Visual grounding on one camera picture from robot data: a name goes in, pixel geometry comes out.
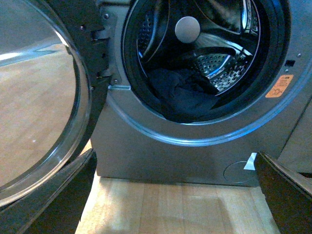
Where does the round glass washer door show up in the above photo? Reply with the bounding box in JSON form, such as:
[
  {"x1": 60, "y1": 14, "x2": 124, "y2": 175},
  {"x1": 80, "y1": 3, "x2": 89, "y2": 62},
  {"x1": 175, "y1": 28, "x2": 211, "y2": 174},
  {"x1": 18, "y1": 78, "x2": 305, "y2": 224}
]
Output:
[{"x1": 0, "y1": 0, "x2": 111, "y2": 207}]

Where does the grey front-load washing machine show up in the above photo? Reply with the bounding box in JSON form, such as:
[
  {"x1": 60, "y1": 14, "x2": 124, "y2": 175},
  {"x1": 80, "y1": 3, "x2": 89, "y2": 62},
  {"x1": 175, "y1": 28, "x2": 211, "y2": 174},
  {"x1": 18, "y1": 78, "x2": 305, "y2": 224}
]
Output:
[{"x1": 91, "y1": 0, "x2": 312, "y2": 186}]

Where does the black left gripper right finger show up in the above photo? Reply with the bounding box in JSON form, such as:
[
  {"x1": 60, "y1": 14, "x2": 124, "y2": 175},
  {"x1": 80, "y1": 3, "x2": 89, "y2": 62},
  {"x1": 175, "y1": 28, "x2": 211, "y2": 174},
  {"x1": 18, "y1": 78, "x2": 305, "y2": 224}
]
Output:
[{"x1": 254, "y1": 152, "x2": 312, "y2": 234}]

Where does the white tape piece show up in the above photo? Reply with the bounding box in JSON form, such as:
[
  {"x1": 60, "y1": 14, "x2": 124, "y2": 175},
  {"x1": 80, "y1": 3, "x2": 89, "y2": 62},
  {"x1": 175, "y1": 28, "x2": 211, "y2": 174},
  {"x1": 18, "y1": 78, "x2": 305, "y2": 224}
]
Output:
[{"x1": 244, "y1": 153, "x2": 257, "y2": 171}]

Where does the orange warning sticker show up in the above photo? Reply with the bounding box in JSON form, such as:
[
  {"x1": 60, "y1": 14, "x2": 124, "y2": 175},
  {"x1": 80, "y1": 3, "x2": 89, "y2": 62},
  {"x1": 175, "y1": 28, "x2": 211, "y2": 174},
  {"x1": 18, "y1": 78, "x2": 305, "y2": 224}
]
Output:
[{"x1": 265, "y1": 75, "x2": 293, "y2": 98}]

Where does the dark navy knit garment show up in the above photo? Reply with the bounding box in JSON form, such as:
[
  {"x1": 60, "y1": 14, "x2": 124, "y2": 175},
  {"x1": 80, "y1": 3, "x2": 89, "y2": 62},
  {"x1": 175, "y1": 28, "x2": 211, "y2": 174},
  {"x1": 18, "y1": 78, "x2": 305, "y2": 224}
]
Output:
[{"x1": 147, "y1": 68, "x2": 220, "y2": 123}]

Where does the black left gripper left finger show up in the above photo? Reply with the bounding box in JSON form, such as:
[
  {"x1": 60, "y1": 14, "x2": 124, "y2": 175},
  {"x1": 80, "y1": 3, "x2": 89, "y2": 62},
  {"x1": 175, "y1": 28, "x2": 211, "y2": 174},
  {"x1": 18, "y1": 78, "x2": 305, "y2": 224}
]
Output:
[{"x1": 0, "y1": 149, "x2": 97, "y2": 234}]

